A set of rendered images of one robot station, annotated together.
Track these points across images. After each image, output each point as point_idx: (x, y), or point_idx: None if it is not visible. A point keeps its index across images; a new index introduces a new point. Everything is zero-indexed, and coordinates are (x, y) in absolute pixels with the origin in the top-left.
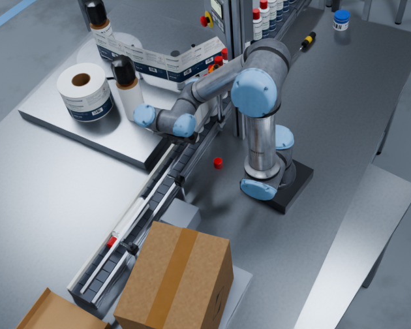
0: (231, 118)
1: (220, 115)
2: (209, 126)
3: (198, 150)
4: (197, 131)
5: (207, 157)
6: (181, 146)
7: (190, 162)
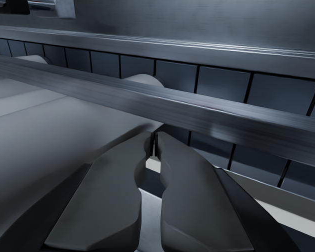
0: (50, 18)
1: None
2: (81, 61)
3: (194, 51)
4: (87, 81)
5: (202, 12)
6: (199, 139)
7: (290, 59)
